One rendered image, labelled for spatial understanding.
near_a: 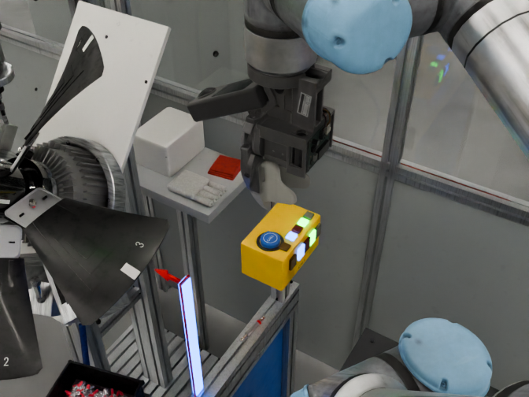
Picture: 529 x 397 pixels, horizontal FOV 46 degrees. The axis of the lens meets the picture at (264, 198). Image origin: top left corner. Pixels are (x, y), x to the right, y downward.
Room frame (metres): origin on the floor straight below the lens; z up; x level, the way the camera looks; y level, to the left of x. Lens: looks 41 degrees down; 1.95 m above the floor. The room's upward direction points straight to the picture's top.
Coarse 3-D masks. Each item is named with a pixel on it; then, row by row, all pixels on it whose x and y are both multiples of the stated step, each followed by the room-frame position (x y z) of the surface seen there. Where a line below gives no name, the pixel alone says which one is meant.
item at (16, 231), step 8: (0, 224) 0.86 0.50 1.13; (8, 224) 0.87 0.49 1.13; (0, 232) 0.85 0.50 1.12; (8, 232) 0.86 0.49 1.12; (16, 232) 0.86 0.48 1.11; (0, 240) 0.84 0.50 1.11; (8, 240) 0.85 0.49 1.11; (16, 240) 0.85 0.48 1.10; (0, 248) 0.83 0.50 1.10; (8, 248) 0.84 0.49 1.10; (16, 248) 0.84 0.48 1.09; (0, 256) 0.82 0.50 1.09; (8, 256) 0.83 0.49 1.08; (16, 256) 0.83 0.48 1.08
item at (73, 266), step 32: (32, 224) 0.81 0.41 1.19; (64, 224) 0.81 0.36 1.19; (96, 224) 0.81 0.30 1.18; (128, 224) 0.81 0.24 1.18; (160, 224) 0.80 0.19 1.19; (64, 256) 0.74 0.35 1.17; (96, 256) 0.74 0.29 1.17; (128, 256) 0.74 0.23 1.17; (64, 288) 0.69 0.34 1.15; (96, 288) 0.69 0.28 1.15; (128, 288) 0.69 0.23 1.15; (96, 320) 0.64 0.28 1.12
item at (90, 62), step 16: (80, 32) 1.09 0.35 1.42; (80, 48) 1.03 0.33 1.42; (96, 48) 0.97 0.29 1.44; (80, 64) 0.97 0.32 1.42; (96, 64) 0.93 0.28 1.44; (64, 80) 0.97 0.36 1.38; (80, 80) 0.93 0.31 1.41; (64, 96) 0.92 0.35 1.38; (48, 112) 0.93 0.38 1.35; (32, 128) 0.93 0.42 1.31
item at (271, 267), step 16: (272, 208) 0.98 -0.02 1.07; (288, 208) 0.98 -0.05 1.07; (272, 224) 0.93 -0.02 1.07; (288, 224) 0.93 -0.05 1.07; (256, 240) 0.88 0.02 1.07; (288, 240) 0.88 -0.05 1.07; (304, 240) 0.90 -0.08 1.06; (256, 256) 0.86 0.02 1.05; (272, 256) 0.84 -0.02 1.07; (288, 256) 0.84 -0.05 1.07; (304, 256) 0.90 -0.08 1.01; (256, 272) 0.86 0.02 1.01; (272, 272) 0.84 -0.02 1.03; (288, 272) 0.84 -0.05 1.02
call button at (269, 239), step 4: (268, 232) 0.89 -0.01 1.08; (272, 232) 0.89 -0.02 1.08; (264, 236) 0.88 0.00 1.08; (268, 236) 0.88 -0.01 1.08; (272, 236) 0.88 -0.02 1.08; (276, 236) 0.88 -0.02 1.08; (264, 240) 0.87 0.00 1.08; (268, 240) 0.87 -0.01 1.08; (272, 240) 0.87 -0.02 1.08; (276, 240) 0.87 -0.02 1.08; (264, 244) 0.86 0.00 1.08; (268, 244) 0.86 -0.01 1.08; (272, 244) 0.86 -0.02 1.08; (276, 244) 0.86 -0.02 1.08; (268, 248) 0.86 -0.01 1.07
